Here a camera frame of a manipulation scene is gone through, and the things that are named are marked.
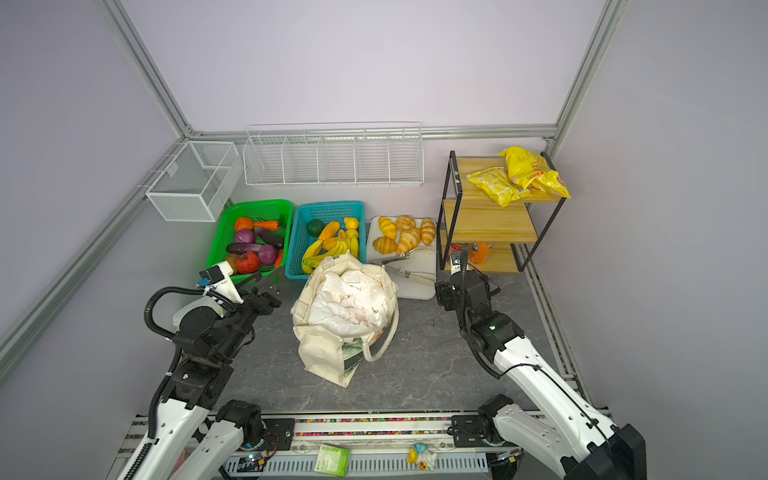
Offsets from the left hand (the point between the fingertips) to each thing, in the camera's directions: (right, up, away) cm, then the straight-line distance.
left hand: (274, 275), depth 68 cm
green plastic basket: (-21, +21, +45) cm, 54 cm away
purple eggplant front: (-29, +6, +37) cm, 47 cm away
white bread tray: (+35, -2, +33) cm, 48 cm away
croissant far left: (+25, +15, +47) cm, 56 cm away
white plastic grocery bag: (+15, -9, +11) cm, 21 cm away
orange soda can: (+57, +5, +33) cm, 67 cm away
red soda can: (+48, +6, +31) cm, 58 cm away
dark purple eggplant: (-19, +11, +43) cm, 49 cm away
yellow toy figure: (+34, -42, 0) cm, 54 cm away
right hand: (+46, -2, +9) cm, 47 cm away
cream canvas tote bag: (+12, -20, +4) cm, 24 cm away
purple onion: (-28, +11, +41) cm, 51 cm away
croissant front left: (+24, +7, +40) cm, 48 cm away
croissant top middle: (+32, +17, +47) cm, 60 cm away
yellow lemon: (+11, +16, +47) cm, 51 cm away
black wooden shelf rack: (+64, +10, +25) cm, 69 cm away
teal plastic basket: (-6, +10, +37) cm, 39 cm away
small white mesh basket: (-39, +28, +31) cm, 57 cm away
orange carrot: (-23, +16, +49) cm, 56 cm away
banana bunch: (-1, +5, +39) cm, 39 cm away
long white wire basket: (+7, +38, +31) cm, 49 cm away
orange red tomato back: (-31, +16, +46) cm, 57 cm away
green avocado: (-3, +14, +44) cm, 47 cm away
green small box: (+14, -43, 0) cm, 45 cm away
